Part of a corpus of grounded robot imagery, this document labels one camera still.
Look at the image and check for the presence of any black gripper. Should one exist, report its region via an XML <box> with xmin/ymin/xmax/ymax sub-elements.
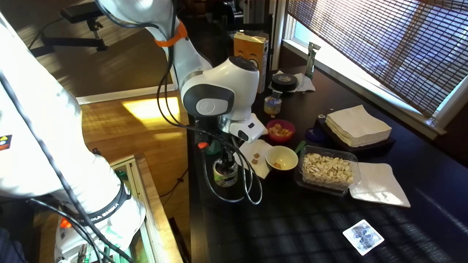
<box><xmin>204</xmin><ymin>118</ymin><xmax>242</xmax><ymax>172</ymax></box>

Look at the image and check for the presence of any yellow green snack can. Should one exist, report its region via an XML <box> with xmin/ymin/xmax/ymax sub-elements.
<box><xmin>212</xmin><ymin>157</ymin><xmax>240</xmax><ymax>188</ymax></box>

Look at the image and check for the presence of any white bowl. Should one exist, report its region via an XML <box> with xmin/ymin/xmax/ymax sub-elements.
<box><xmin>265</xmin><ymin>144</ymin><xmax>300</xmax><ymax>172</ymax></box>

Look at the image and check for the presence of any red bowl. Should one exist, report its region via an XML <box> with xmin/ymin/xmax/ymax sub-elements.
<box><xmin>265</xmin><ymin>118</ymin><xmax>297</xmax><ymax>144</ymax></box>

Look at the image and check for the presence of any small glass jar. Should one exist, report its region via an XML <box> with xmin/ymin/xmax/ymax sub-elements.
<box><xmin>264</xmin><ymin>93</ymin><xmax>284</xmax><ymax>116</ymax></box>

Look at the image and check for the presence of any wooden robot platform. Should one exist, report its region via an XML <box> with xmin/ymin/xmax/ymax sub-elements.
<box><xmin>109</xmin><ymin>153</ymin><xmax>185</xmax><ymax>263</ymax></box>

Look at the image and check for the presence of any black tape roll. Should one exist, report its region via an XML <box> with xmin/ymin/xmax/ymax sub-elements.
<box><xmin>271</xmin><ymin>71</ymin><xmax>300</xmax><ymax>93</ymax></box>

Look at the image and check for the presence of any clear plastic container of popcorn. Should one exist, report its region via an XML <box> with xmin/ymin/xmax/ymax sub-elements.
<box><xmin>293</xmin><ymin>144</ymin><xmax>362</xmax><ymax>197</ymax></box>

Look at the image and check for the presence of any crumpled white paper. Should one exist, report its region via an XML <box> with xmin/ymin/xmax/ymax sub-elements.
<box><xmin>272</xmin><ymin>70</ymin><xmax>318</xmax><ymax>95</ymax></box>

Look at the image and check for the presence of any orange cardboard box with face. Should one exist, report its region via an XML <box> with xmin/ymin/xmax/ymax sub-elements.
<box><xmin>233</xmin><ymin>30</ymin><xmax>271</xmax><ymax>93</ymax></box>

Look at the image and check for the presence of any stack of white napkins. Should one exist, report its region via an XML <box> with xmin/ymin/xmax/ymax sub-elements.
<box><xmin>325</xmin><ymin>103</ymin><xmax>394</xmax><ymax>149</ymax></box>

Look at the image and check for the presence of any blue patterned playing card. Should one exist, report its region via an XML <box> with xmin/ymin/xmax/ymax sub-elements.
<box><xmin>341</xmin><ymin>217</ymin><xmax>386</xmax><ymax>257</ymax></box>

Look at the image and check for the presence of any brown slatted window blind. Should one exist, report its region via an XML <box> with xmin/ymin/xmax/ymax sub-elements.
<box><xmin>286</xmin><ymin>0</ymin><xmax>468</xmax><ymax>118</ymax></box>

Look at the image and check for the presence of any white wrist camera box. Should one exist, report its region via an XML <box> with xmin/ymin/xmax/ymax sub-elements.
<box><xmin>228</xmin><ymin>112</ymin><xmax>269</xmax><ymax>143</ymax></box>

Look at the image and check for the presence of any orange velcro strap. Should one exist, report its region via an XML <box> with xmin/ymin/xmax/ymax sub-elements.
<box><xmin>155</xmin><ymin>20</ymin><xmax>189</xmax><ymax>48</ymax></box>

